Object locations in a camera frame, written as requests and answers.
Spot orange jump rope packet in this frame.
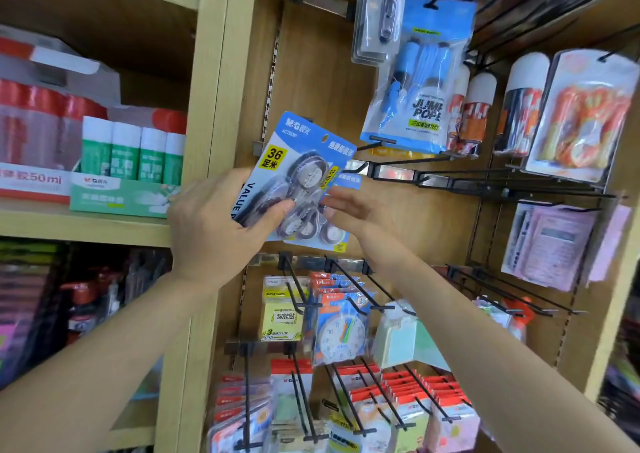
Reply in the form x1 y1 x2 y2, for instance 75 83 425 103
525 49 640 184

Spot person's left forearm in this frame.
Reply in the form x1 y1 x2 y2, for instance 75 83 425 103
0 272 221 453

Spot person's left hand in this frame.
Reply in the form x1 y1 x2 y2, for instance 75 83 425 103
167 168 296 291

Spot blue correction tape packet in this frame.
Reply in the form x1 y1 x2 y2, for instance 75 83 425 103
283 173 364 254
232 112 358 243

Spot toy clock packet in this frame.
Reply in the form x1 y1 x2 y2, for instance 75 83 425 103
310 293 374 366

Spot pale green packet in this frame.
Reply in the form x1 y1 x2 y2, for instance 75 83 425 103
372 301 451 371

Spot small white-capped orange tube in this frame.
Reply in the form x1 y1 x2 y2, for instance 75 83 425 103
446 64 471 151
457 72 498 158

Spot blue jump rope packet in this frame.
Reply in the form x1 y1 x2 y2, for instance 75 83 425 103
360 0 478 155

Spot plain pink packet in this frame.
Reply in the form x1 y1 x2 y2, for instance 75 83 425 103
587 204 632 284

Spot green glue stick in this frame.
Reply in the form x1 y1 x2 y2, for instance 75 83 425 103
163 133 187 186
110 122 143 180
137 127 168 184
80 116 114 177

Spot person's right hand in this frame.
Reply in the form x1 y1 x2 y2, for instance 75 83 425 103
322 186 416 269

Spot pink calculator packet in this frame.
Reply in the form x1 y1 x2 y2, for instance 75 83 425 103
501 203 599 293

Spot grey cardboard box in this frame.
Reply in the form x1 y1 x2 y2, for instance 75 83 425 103
0 24 122 107

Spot red stapler packets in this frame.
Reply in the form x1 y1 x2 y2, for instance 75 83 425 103
59 267 127 344

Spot red and white glue carton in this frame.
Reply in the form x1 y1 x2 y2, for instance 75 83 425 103
0 162 74 204

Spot red-topped green pad packet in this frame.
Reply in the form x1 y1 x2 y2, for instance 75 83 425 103
269 358 314 439

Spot group of red-topped note packets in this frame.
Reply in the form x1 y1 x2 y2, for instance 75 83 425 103
332 362 481 453

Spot row of black display hooks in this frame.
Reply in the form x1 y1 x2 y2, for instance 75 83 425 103
345 135 628 213

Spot wooden shelf unit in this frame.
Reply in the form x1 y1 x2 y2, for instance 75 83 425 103
0 0 640 453

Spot clear nail clipper packet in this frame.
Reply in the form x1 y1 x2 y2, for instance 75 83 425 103
351 0 411 66

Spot stack of orange-topped packets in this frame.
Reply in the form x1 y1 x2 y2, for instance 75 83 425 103
307 271 366 304

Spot small packet with red item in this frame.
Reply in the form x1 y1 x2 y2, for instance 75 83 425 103
472 295 537 344

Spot row of red-capped glue bottles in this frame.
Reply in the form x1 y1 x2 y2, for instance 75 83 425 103
0 78 109 171

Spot yellow sticky notes packet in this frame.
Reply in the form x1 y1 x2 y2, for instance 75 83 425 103
259 275 311 343

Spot green glue stick display box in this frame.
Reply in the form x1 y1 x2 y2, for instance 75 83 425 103
69 170 181 219

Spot person's right forearm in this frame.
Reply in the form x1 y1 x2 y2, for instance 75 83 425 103
370 248 640 453

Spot stack of dark folders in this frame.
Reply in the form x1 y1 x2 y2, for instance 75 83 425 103
0 240 67 389

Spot stack of clear red-label packets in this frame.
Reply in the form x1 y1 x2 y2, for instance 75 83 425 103
207 373 275 453

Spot large white-capped printed tube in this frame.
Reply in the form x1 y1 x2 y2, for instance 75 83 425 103
494 52 551 158

